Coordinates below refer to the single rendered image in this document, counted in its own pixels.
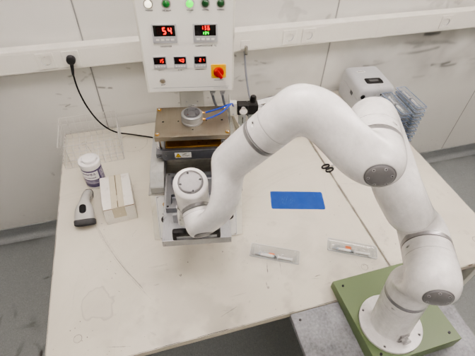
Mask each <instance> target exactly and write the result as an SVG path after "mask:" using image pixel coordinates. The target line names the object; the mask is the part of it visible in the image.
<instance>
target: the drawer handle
mask: <svg viewBox="0 0 475 356"><path fill-rule="evenodd" d="M210 235H217V237H221V228H218V229H217V230H216V231H215V232H213V233H211V234H210ZM187 236H190V235H189V234H188V232H187V230H186V228H177V229H173V230H172V238H173V240H177V237H187Z"/></svg>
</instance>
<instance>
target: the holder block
mask: <svg viewBox="0 0 475 356"><path fill-rule="evenodd" d="M203 173H204V174H205V175H206V177H207V179H208V183H209V198H210V195H211V171H209V172H203ZM176 174H177V173H168V175H167V190H166V205H165V209H166V213H177V209H176V205H177V200H176V198H175V192H174V190H173V186H172V183H173V179H174V177H175V175H176Z"/></svg>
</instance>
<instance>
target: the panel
mask: <svg viewBox="0 0 475 356"><path fill-rule="evenodd" d="M164 196H165V195H163V196H156V208H157V215H158V228H159V235H160V240H162V236H163V222H162V219H163V209H164ZM230 228H231V235H237V234H238V228H237V209H236V211H235V213H234V214H233V218H232V219H230Z"/></svg>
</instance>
